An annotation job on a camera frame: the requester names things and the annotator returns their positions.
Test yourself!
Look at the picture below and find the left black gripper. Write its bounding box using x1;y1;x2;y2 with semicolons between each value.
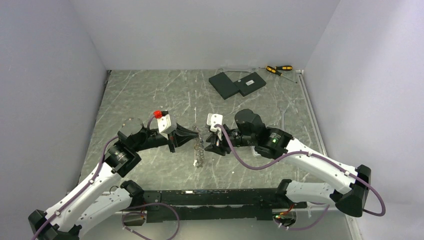
133;121;199;152

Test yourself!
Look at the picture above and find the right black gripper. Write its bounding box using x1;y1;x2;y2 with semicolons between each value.
204;125;257;156

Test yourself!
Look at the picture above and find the metal keyring with keys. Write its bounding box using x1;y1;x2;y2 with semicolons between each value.
192;124;205;168

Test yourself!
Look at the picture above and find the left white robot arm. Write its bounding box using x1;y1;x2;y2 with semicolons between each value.
28;114;199;240

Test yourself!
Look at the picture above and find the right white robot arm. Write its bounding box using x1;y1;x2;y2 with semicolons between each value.
205;109;372;218

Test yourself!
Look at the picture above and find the grey rectangular tin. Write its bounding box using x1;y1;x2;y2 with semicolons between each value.
251;146;261;157

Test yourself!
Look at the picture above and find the large black box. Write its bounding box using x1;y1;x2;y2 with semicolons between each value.
208;72;240;100

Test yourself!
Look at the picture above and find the small black box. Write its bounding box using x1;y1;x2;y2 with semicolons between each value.
234;72;266;97

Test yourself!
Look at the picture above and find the silver wrench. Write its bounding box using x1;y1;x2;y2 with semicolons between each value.
279;107;286;131

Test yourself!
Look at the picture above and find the orange black screwdriver front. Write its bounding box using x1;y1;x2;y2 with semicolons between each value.
265;69;297;83

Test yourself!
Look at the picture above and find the orange black screwdriver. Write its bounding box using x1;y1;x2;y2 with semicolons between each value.
262;65;293;72
265;69;297;83

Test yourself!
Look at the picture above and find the orange black screwdriver back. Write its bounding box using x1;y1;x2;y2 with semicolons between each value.
262;65;293;72

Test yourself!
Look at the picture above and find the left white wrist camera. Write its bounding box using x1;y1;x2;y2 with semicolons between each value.
153;110;177;135

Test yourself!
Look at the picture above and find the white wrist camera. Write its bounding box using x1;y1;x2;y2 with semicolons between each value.
206;113;223;140
153;110;177;135

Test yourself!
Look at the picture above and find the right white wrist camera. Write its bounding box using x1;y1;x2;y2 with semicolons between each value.
206;113;223;140

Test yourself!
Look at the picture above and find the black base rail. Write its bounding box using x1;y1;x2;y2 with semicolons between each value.
128;188;307;223

